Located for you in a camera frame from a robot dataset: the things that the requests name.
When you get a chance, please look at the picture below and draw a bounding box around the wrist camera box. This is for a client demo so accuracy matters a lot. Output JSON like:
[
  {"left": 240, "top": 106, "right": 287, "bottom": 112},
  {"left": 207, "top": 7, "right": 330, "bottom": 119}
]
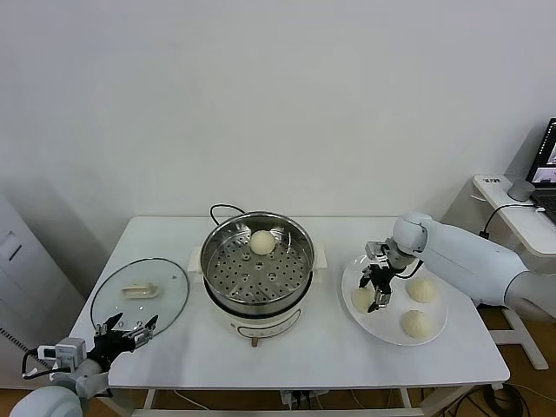
[
  {"left": 37, "top": 338, "right": 86, "bottom": 368},
  {"left": 365, "top": 241, "right": 392, "bottom": 264}
]

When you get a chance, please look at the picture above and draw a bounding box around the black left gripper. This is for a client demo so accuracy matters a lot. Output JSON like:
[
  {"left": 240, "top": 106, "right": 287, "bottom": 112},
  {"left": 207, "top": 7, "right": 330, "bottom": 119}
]
[{"left": 91, "top": 312, "right": 160, "bottom": 367}]

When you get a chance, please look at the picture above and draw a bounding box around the black open laptop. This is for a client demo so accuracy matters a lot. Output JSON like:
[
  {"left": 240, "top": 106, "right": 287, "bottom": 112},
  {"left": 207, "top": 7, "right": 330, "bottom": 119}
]
[{"left": 524, "top": 117, "right": 556, "bottom": 209}]

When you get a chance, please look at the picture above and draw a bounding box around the black floor cable bundle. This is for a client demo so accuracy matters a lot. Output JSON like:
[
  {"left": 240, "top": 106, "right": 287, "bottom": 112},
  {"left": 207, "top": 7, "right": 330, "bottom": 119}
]
[{"left": 451, "top": 381, "right": 526, "bottom": 417}]

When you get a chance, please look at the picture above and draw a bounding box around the white table frame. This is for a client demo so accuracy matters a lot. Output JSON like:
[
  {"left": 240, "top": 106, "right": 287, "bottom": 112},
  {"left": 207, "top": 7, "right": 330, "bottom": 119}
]
[{"left": 97, "top": 384, "right": 505, "bottom": 417}]

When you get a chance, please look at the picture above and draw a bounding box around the white round plate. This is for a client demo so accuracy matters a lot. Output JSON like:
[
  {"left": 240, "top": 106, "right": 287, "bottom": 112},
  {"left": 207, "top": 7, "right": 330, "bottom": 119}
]
[{"left": 341, "top": 254, "right": 449, "bottom": 348}]

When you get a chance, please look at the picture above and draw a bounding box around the white side desk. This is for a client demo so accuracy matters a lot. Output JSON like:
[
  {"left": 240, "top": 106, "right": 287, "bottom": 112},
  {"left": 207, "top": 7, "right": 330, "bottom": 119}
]
[{"left": 471, "top": 175, "right": 556, "bottom": 373}]

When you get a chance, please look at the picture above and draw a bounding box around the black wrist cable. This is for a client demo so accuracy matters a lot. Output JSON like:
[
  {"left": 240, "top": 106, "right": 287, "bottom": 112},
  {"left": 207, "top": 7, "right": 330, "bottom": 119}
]
[
  {"left": 21, "top": 349, "right": 43, "bottom": 381},
  {"left": 401, "top": 258, "right": 425, "bottom": 279}
]

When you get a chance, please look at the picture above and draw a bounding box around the white steamed baozi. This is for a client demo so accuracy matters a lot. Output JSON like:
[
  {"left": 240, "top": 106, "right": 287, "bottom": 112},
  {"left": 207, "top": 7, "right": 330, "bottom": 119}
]
[
  {"left": 399, "top": 308, "right": 434, "bottom": 339},
  {"left": 350, "top": 287, "right": 377, "bottom": 314},
  {"left": 248, "top": 230, "right": 276, "bottom": 256},
  {"left": 405, "top": 277, "right": 437, "bottom": 304}
]

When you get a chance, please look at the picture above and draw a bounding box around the round glass pot lid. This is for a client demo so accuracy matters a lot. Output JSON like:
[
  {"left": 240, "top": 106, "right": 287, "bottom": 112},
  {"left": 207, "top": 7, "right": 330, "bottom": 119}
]
[{"left": 89, "top": 257, "right": 191, "bottom": 340}]

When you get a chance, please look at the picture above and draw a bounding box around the cream electric cooker base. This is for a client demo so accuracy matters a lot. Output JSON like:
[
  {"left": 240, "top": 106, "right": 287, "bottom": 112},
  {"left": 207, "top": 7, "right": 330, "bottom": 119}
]
[{"left": 189, "top": 260, "right": 327, "bottom": 349}]

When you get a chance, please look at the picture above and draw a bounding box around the stainless steel steamer basket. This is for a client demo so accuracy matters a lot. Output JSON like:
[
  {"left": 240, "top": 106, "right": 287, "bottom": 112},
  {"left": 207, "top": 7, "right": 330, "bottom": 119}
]
[{"left": 188, "top": 211, "right": 328, "bottom": 308}]

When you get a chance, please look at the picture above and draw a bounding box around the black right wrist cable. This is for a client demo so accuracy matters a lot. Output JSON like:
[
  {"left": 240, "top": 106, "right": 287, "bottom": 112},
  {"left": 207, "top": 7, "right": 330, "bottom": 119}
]
[{"left": 401, "top": 258, "right": 425, "bottom": 279}]

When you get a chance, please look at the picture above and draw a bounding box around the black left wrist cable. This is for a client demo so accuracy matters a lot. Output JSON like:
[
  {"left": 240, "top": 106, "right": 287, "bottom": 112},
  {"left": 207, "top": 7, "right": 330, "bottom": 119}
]
[{"left": 21, "top": 349, "right": 43, "bottom": 381}]

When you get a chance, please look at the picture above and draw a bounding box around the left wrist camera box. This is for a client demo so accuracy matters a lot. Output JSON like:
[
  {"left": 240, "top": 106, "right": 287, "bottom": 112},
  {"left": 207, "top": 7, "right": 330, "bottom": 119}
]
[{"left": 37, "top": 338, "right": 86, "bottom": 368}]

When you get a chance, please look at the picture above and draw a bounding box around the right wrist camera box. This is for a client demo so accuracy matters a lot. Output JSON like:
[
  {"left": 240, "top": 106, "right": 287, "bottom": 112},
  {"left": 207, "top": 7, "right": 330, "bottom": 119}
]
[{"left": 365, "top": 241, "right": 392, "bottom": 264}]

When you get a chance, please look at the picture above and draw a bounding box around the black cooker power cord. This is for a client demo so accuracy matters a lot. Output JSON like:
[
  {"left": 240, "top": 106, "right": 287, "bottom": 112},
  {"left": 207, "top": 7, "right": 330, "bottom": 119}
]
[{"left": 210, "top": 204, "right": 247, "bottom": 227}]

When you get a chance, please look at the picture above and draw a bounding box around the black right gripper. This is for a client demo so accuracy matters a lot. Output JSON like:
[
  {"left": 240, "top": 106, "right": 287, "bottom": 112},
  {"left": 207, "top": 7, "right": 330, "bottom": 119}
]
[{"left": 358, "top": 262, "right": 395, "bottom": 314}]

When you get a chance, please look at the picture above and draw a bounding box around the grey round speaker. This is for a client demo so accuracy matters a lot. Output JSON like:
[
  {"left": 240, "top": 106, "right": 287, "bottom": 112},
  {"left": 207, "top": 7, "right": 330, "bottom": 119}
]
[{"left": 506, "top": 181, "right": 536, "bottom": 203}]

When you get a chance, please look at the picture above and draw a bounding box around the white cabinet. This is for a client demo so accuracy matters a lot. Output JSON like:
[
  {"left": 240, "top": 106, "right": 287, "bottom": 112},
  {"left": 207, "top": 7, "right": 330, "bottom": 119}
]
[{"left": 0, "top": 190, "right": 86, "bottom": 383}]

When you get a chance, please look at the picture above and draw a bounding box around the white power strip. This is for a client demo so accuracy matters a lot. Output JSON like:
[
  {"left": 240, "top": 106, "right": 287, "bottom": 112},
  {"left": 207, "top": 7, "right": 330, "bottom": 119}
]
[{"left": 280, "top": 389, "right": 331, "bottom": 409}]

